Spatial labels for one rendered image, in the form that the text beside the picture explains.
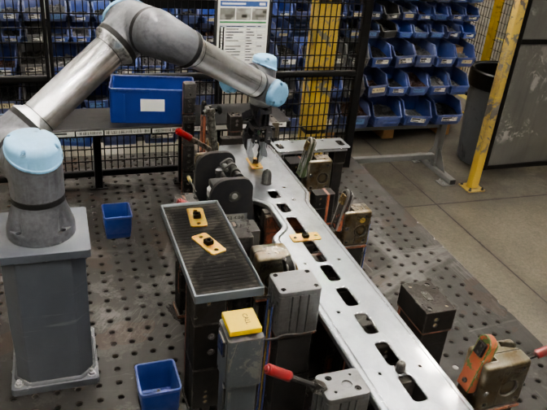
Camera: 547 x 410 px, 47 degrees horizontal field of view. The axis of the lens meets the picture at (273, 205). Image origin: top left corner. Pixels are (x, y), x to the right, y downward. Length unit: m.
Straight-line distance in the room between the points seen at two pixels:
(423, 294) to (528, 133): 3.35
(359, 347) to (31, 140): 0.83
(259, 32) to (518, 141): 2.65
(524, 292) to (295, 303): 2.43
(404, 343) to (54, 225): 0.81
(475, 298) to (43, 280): 1.35
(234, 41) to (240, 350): 1.60
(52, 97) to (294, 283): 0.71
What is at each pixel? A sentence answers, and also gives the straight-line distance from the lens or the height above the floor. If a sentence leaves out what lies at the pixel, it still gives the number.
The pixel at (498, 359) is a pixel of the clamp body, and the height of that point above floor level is 1.06.
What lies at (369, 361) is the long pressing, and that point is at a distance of 1.35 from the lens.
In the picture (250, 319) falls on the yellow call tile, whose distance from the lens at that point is 1.15.
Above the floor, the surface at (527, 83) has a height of 0.77.
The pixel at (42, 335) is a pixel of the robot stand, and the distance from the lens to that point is 1.60.
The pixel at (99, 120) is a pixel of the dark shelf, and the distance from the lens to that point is 2.37.
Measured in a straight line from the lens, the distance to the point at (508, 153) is 4.74.
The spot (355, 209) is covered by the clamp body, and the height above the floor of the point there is 1.04.
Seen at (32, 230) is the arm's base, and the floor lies 1.14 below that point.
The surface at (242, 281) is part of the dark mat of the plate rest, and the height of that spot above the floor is 1.16.
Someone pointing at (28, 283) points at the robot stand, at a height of 1.02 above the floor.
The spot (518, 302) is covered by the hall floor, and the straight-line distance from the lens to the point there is 3.55.
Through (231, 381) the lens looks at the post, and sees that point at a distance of 1.19.
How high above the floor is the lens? 1.87
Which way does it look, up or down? 28 degrees down
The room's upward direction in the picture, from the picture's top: 5 degrees clockwise
